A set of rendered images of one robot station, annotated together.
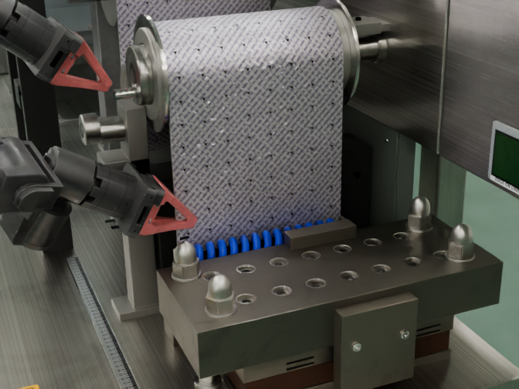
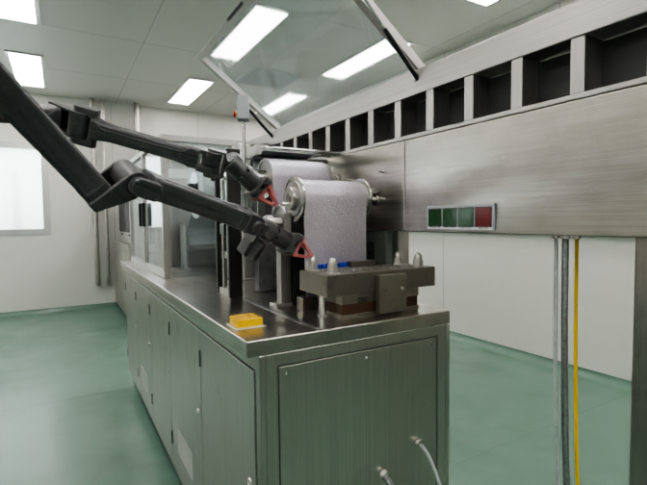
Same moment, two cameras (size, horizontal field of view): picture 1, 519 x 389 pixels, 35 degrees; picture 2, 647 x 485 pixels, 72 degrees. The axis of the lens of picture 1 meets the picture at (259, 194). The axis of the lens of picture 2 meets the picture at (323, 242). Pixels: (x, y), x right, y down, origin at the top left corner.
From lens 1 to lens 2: 0.60 m
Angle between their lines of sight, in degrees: 22
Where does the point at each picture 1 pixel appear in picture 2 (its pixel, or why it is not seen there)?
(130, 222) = (291, 246)
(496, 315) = not seen: hidden behind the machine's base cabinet
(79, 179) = (272, 228)
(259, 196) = (336, 248)
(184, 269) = (313, 266)
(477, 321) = not seen: hidden behind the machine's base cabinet
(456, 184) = not seen: hidden behind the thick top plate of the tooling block
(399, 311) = (400, 277)
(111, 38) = (262, 207)
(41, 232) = (255, 251)
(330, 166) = (362, 240)
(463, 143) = (415, 221)
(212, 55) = (320, 190)
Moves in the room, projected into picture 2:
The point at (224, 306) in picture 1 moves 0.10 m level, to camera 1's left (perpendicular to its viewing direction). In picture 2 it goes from (334, 269) to (298, 270)
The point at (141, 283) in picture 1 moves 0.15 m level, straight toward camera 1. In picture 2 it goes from (285, 291) to (296, 298)
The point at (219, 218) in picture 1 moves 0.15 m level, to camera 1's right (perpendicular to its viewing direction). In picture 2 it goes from (321, 256) to (367, 255)
